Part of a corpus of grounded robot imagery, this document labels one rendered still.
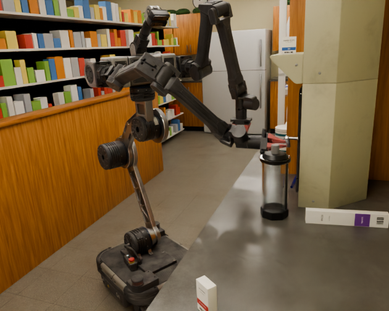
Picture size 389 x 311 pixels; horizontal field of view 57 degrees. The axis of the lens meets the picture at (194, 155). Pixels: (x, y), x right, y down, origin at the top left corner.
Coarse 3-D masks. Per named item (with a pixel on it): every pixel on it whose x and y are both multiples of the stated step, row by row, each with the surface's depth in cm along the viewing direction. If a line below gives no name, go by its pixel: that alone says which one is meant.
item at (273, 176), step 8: (264, 160) 123; (272, 160) 122; (280, 160) 121; (264, 168) 125; (272, 168) 123; (280, 168) 122; (264, 176) 126; (272, 176) 124; (280, 176) 123; (264, 184) 127; (272, 184) 124; (280, 184) 124; (264, 192) 127; (272, 192) 125; (280, 192) 125; (264, 200) 128; (272, 200) 126; (280, 200) 126; (264, 208) 129; (272, 208) 127; (280, 208) 127
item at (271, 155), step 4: (272, 144) 125; (276, 144) 125; (272, 148) 124; (276, 148) 124; (268, 152) 126; (272, 152) 125; (276, 152) 124; (280, 152) 125; (284, 152) 125; (264, 156) 125; (268, 156) 123; (272, 156) 122; (276, 156) 122; (280, 156) 122; (284, 156) 123
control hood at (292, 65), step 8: (272, 56) 125; (280, 56) 124; (288, 56) 123; (296, 56) 122; (280, 64) 125; (288, 64) 124; (296, 64) 123; (288, 72) 125; (296, 72) 124; (296, 80) 125
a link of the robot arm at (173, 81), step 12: (156, 84) 129; (168, 84) 134; (180, 84) 134; (180, 96) 134; (192, 96) 137; (192, 108) 138; (204, 108) 141; (204, 120) 143; (216, 120) 144; (216, 132) 146
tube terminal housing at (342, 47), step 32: (320, 0) 115; (352, 0) 115; (384, 0) 120; (320, 32) 118; (352, 32) 118; (320, 64) 120; (352, 64) 121; (320, 96) 123; (352, 96) 125; (320, 128) 126; (352, 128) 129; (320, 160) 130; (352, 160) 133; (320, 192) 133; (352, 192) 137
